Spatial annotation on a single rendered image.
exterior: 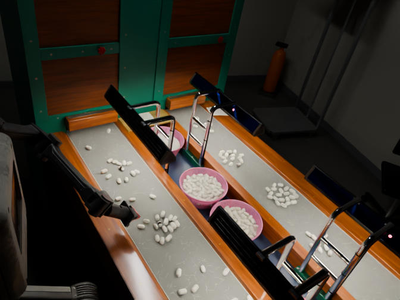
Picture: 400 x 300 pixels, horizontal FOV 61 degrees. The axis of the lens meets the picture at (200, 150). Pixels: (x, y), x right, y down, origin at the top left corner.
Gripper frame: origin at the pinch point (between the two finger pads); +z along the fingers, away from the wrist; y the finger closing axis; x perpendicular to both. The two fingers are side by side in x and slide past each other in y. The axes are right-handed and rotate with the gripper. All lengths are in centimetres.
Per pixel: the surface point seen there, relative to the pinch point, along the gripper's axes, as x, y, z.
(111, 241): 13.1, -3.1, -7.2
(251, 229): -26, -26, 42
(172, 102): -44, 77, 47
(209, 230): -14.3, -18.6, 24.5
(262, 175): -48, 1, 67
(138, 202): 0.7, 14.1, 11.2
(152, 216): -0.3, 2.9, 12.4
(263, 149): -60, 18, 78
